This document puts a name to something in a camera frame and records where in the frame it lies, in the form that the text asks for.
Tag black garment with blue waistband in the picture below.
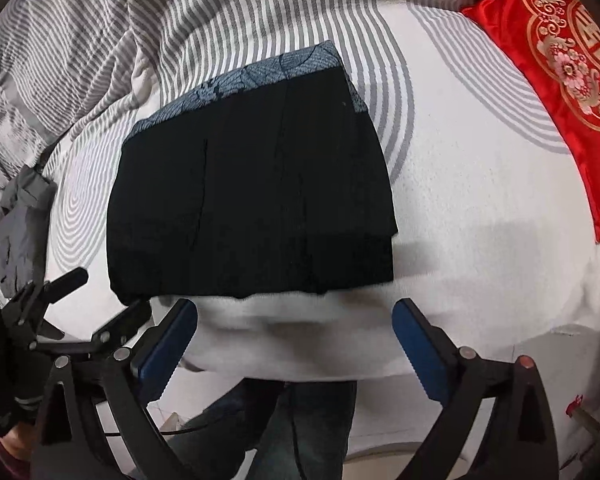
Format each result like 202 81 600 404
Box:
106 41 398 304

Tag left hand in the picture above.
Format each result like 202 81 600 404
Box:
0 422 35 480

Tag grey padded jacket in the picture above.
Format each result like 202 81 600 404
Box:
0 166 57 298

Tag dark trouser legs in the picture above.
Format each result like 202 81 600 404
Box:
169 378 358 479

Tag red embroidered satin pillow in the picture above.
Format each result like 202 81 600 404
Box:
462 0 600 242

